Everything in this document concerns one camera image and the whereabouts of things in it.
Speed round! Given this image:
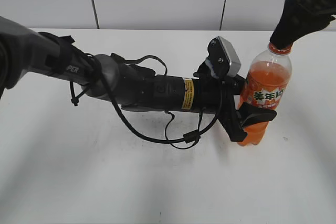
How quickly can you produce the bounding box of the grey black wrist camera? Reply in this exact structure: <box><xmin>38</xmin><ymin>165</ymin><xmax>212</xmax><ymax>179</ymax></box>
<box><xmin>204</xmin><ymin>36</ymin><xmax>241</xmax><ymax>79</ymax></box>

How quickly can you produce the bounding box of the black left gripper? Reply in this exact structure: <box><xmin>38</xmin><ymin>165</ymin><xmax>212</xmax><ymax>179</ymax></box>
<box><xmin>194</xmin><ymin>63</ymin><xmax>277</xmax><ymax>142</ymax></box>

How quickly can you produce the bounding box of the orange Mirinda soda bottle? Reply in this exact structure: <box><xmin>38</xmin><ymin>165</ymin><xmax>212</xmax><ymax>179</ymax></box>
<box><xmin>235</xmin><ymin>42</ymin><xmax>293</xmax><ymax>147</ymax></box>

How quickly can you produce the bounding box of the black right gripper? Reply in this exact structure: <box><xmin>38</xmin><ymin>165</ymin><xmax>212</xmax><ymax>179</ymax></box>
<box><xmin>270</xmin><ymin>0</ymin><xmax>335</xmax><ymax>48</ymax></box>

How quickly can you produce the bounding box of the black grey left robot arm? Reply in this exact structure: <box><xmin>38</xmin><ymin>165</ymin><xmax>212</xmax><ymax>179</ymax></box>
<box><xmin>1</xmin><ymin>18</ymin><xmax>277</xmax><ymax>142</ymax></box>

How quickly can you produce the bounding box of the orange plastic bottle cap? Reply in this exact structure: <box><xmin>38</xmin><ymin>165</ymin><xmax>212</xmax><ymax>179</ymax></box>
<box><xmin>268</xmin><ymin>42</ymin><xmax>293</xmax><ymax>55</ymax></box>

